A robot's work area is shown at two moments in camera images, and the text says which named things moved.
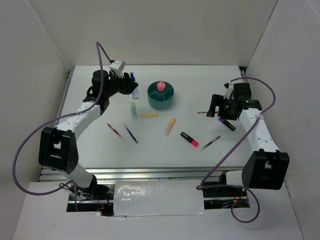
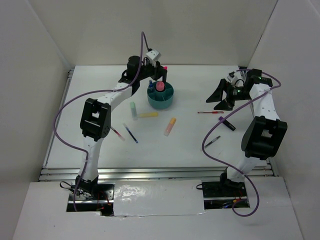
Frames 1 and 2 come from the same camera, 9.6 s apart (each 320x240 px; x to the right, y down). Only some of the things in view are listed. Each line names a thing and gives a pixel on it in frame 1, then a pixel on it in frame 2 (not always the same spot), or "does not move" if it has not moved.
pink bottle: [161, 86] does not move
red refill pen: [117, 133] does not move
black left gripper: [128, 86] to [158, 71]
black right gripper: [217, 99] to [224, 105]
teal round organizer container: [160, 100] does not move
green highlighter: [134, 111] does not move
